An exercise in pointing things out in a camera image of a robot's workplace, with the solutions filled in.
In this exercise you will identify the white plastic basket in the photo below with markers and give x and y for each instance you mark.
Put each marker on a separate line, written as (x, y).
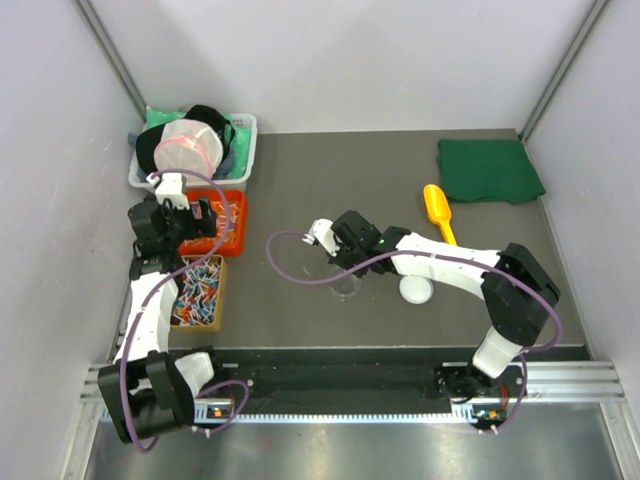
(237, 131)

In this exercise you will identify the orange candy tray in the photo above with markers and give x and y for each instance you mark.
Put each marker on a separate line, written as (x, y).
(233, 244)

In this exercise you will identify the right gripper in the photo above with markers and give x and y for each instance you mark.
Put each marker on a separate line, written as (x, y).
(338, 259)

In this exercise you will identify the dark green folded cloth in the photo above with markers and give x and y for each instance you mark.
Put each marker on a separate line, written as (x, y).
(477, 171)

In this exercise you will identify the white mesh laundry bag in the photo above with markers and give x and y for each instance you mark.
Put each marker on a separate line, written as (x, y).
(191, 145)

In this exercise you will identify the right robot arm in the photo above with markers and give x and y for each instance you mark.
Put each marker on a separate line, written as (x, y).
(517, 292)

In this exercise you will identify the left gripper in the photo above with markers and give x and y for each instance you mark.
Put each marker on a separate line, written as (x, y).
(203, 228)

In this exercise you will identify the white round lid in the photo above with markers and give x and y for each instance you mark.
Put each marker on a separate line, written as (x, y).
(415, 290)

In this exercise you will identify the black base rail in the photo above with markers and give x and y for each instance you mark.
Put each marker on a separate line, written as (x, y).
(359, 380)

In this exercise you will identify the tan candy box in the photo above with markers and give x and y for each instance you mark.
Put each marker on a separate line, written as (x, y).
(199, 305)

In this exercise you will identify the white cable duct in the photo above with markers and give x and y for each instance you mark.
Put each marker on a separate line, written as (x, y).
(459, 414)

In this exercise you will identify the yellow plastic scoop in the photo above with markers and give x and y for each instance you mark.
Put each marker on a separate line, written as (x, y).
(439, 212)

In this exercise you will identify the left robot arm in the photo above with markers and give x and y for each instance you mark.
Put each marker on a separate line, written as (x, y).
(149, 391)

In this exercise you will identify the green patterned cloth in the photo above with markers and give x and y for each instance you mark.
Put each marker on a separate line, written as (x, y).
(240, 135)

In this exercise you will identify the clear plastic cup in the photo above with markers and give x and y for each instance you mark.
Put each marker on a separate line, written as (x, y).
(346, 288)

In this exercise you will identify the black cap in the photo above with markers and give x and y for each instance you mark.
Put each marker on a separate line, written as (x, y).
(150, 150)

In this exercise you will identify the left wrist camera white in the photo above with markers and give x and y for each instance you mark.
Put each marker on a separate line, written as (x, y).
(170, 191)

